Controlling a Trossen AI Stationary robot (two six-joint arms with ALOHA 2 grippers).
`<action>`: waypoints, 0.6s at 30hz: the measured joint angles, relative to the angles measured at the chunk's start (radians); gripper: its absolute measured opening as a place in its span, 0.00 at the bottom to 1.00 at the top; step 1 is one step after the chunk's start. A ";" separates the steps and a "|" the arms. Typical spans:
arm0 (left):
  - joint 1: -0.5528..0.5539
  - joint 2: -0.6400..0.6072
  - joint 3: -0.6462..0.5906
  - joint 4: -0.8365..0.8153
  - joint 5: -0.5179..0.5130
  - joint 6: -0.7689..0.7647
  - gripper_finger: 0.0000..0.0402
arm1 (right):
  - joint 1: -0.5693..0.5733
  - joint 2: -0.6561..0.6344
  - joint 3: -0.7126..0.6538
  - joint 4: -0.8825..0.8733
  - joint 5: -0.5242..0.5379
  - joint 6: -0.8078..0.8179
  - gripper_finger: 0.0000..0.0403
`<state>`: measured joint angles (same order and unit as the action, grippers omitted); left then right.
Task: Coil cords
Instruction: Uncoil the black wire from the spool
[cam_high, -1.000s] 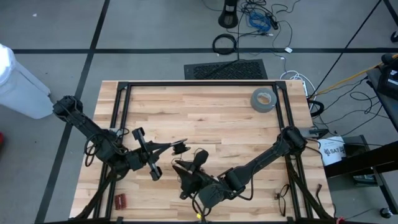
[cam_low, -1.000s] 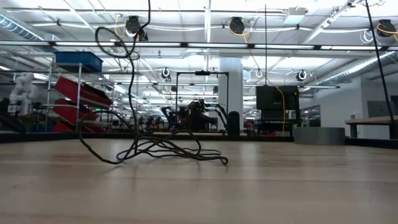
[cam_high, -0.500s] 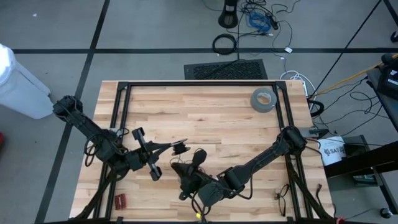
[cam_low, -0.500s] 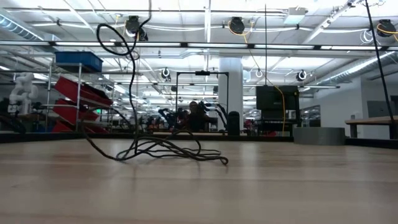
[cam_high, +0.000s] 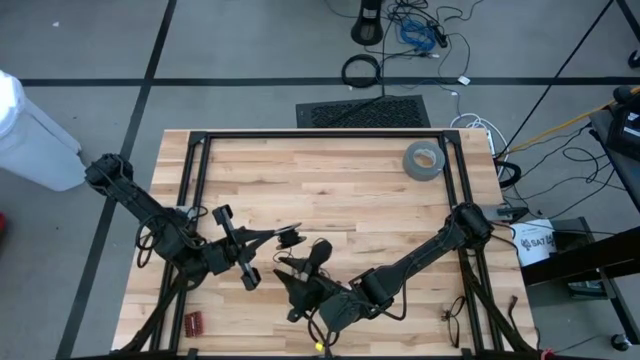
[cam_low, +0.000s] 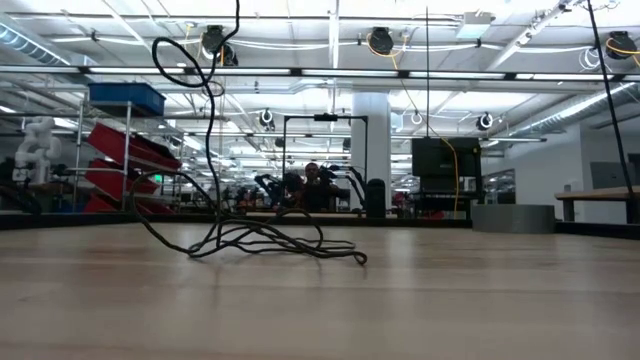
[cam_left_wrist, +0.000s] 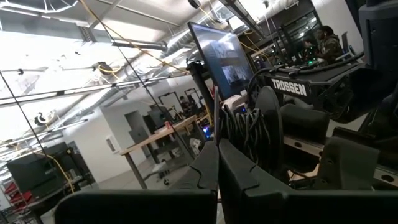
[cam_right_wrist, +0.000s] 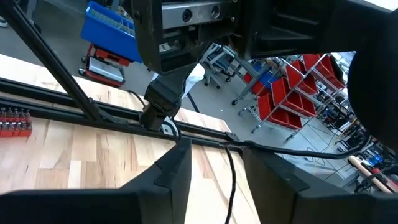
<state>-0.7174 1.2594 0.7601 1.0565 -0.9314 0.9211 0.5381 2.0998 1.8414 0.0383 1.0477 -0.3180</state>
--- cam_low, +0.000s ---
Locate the thin black cord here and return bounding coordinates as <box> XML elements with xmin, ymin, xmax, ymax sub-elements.
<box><xmin>130</xmin><ymin>0</ymin><xmax>369</xmax><ymax>267</ymax></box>

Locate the person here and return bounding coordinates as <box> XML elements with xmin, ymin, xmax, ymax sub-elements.
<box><xmin>298</xmin><ymin>162</ymin><xmax>342</xmax><ymax>214</ymax></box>

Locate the white pillar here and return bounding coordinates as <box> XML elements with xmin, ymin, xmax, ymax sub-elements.
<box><xmin>351</xmin><ymin>92</ymin><xmax>392</xmax><ymax>189</ymax></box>

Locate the long ceiling light strip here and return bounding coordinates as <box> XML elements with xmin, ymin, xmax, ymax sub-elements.
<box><xmin>0</xmin><ymin>65</ymin><xmax>640</xmax><ymax>82</ymax></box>

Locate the black monitor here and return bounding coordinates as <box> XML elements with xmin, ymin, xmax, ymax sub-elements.
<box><xmin>411</xmin><ymin>137</ymin><xmax>482</xmax><ymax>192</ymax></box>

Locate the thin black vertical pole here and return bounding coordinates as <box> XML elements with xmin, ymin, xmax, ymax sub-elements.
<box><xmin>424</xmin><ymin>7</ymin><xmax>430</xmax><ymax>139</ymax></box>

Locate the red storage bin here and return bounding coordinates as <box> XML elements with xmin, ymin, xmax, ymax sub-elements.
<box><xmin>87</xmin><ymin>123</ymin><xmax>182</xmax><ymax>176</ymax></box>
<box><xmin>83</xmin><ymin>194</ymin><xmax>174</xmax><ymax>215</ymax></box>
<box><xmin>84</xmin><ymin>158</ymin><xmax>159</xmax><ymax>201</ymax></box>

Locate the metal shelf rack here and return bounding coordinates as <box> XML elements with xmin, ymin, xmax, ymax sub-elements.
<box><xmin>72</xmin><ymin>99</ymin><xmax>185</xmax><ymax>215</ymax></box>

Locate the blue storage bin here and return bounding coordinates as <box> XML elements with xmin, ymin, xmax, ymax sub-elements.
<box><xmin>88</xmin><ymin>82</ymin><xmax>167</xmax><ymax>117</ymax></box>

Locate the white ceiling box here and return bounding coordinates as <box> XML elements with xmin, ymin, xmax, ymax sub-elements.
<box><xmin>456</xmin><ymin>12</ymin><xmax>495</xmax><ymax>40</ymax></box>

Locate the wooden bench table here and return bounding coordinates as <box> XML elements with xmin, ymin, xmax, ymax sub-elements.
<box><xmin>554</xmin><ymin>185</ymin><xmax>640</xmax><ymax>224</ymax></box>

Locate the black diagonal rig pole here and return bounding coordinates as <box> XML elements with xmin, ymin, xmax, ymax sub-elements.
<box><xmin>587</xmin><ymin>0</ymin><xmax>637</xmax><ymax>197</ymax></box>

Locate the black camera gantry frame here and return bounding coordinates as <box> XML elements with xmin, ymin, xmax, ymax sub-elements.
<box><xmin>282</xmin><ymin>113</ymin><xmax>370</xmax><ymax>211</ymax></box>

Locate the yellow cable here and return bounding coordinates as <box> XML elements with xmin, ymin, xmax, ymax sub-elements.
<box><xmin>366</xmin><ymin>34</ymin><xmax>459</xmax><ymax>214</ymax></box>

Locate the black aluminium table frame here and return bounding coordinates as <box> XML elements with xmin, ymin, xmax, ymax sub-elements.
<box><xmin>0</xmin><ymin>212</ymin><xmax>640</xmax><ymax>240</ymax></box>

